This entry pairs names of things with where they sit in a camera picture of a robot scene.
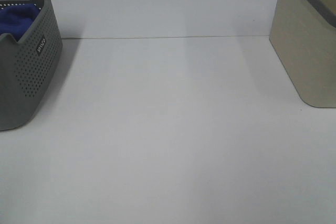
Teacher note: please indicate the blue microfibre towel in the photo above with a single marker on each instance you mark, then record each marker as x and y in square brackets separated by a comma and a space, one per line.
[16, 20]

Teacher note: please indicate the grey perforated plastic basket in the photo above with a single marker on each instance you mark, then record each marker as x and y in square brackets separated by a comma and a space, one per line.
[28, 65]

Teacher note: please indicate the beige plastic bin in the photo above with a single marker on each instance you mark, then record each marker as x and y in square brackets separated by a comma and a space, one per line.
[303, 36]

